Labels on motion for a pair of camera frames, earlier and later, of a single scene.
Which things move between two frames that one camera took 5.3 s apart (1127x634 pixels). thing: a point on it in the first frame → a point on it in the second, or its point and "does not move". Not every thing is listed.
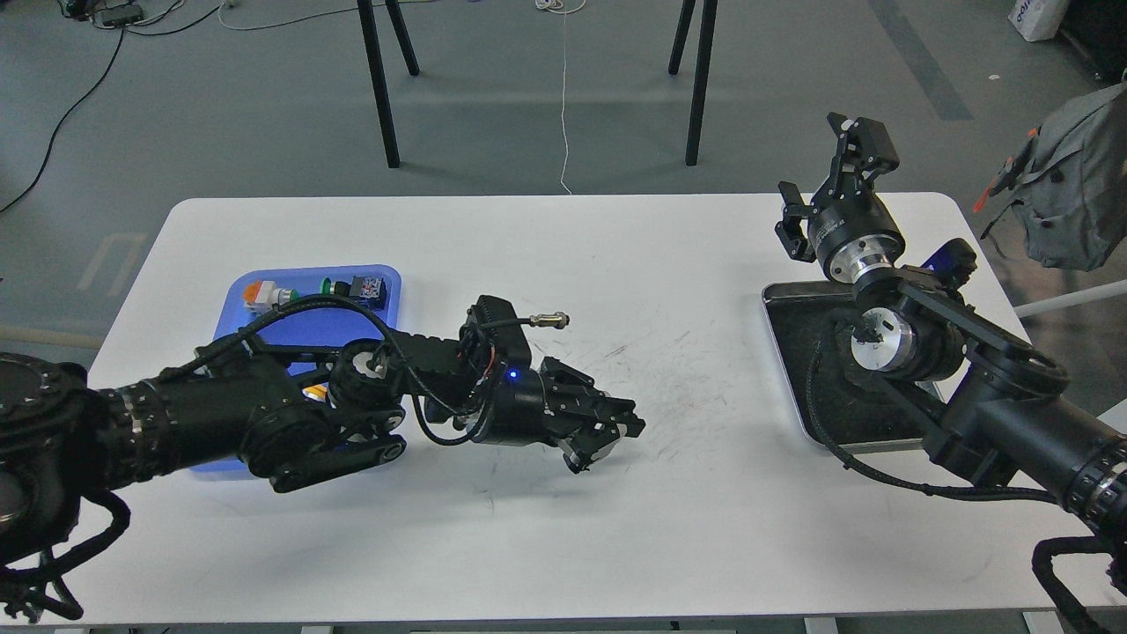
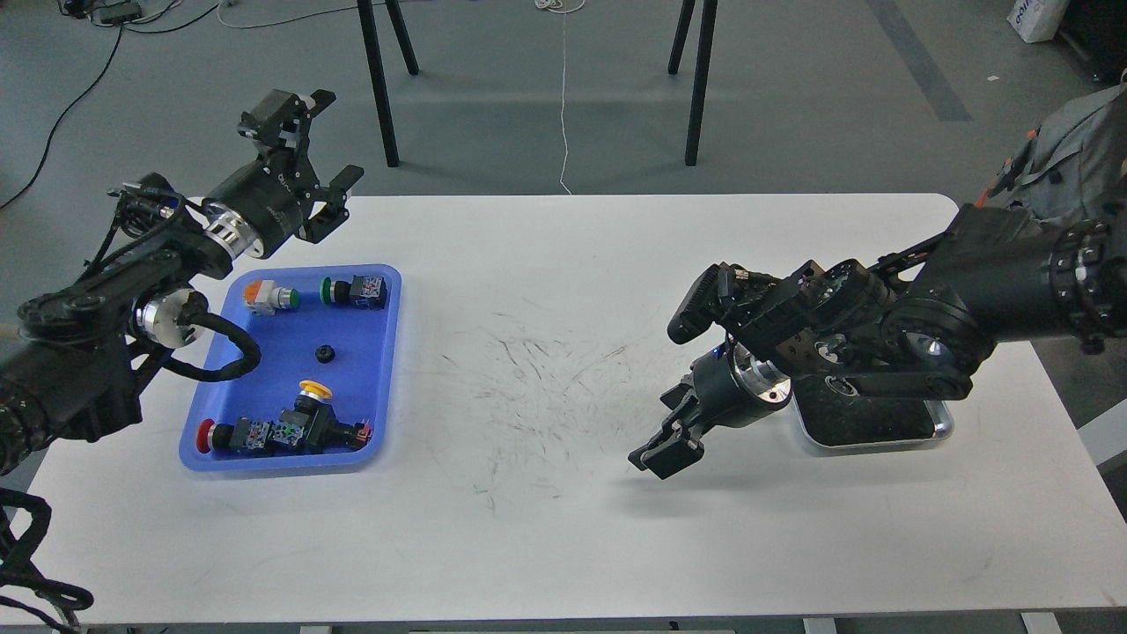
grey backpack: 1069,183 does not move
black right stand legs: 702,69 does not move
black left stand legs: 376,68 does not move
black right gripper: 850,230 → 730,387
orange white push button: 261,296 does not move
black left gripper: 520,409 → 261,206
